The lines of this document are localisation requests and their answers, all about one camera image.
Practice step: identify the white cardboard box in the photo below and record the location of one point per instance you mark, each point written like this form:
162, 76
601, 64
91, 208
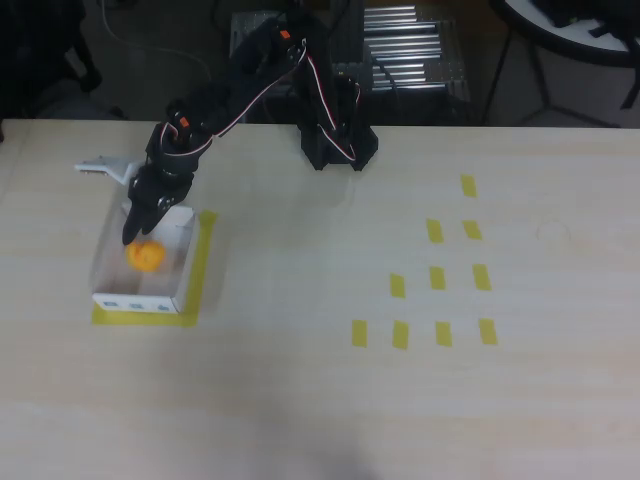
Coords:
135, 304

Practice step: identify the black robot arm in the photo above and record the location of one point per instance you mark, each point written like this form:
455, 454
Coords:
250, 65

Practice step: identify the yellow tape strip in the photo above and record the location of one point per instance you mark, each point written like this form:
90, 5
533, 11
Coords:
359, 333
443, 334
468, 186
434, 230
481, 277
397, 285
401, 335
472, 229
437, 278
487, 331

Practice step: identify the yellow rubber duck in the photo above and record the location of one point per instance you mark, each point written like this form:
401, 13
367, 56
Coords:
147, 257

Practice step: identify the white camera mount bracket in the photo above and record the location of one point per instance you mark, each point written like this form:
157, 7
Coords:
115, 167

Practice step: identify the metal roller conveyor rack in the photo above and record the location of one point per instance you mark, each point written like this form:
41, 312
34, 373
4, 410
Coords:
415, 50

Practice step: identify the round white table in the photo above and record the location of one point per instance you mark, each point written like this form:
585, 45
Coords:
575, 35

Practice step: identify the yellow L-shaped tape outline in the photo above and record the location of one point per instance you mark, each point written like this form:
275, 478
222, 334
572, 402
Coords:
205, 250

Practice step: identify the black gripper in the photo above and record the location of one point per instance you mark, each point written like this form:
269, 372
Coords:
149, 195

